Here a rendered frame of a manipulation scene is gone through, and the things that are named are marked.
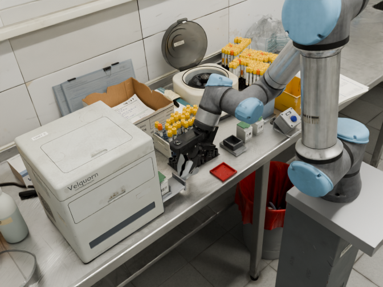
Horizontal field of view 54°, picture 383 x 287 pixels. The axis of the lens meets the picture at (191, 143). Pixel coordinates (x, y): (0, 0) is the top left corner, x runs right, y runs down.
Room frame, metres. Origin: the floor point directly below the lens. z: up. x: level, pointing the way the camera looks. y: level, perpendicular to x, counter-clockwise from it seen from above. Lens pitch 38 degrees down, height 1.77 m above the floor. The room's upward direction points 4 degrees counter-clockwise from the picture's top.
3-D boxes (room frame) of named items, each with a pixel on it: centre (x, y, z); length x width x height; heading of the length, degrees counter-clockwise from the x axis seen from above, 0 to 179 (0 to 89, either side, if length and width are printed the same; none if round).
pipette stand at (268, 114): (1.28, -0.30, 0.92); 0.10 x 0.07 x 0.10; 130
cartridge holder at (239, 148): (1.10, -0.15, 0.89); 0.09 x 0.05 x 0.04; 37
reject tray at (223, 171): (0.97, -0.10, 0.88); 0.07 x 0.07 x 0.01; 38
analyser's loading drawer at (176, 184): (0.84, 0.13, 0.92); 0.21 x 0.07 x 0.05; 128
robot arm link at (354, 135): (0.82, -0.43, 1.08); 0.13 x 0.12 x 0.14; 133
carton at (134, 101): (1.25, 0.23, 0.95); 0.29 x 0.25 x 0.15; 38
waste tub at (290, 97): (1.35, -0.44, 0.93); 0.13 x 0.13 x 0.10; 35
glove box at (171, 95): (1.35, 0.07, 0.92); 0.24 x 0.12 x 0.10; 38
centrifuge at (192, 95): (1.43, -0.09, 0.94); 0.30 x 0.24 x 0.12; 29
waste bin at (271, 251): (1.33, -0.37, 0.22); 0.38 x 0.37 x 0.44; 128
